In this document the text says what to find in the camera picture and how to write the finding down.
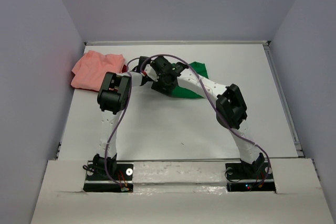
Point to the dark red folded t shirt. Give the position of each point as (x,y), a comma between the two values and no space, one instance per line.
(123,68)

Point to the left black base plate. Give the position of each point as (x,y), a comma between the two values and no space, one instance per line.
(96,181)

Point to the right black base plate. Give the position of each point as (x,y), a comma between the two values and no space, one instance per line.
(238,180)

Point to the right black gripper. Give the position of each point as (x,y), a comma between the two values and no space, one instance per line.
(158,86)

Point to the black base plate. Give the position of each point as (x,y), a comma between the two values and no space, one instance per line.
(238,180)
(96,181)

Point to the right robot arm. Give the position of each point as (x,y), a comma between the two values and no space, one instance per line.
(227,102)

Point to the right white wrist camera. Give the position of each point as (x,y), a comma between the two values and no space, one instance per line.
(150,73)

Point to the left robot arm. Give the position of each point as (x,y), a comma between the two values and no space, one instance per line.
(113,99)

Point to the pink folded t shirt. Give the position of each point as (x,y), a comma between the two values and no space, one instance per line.
(90,69)

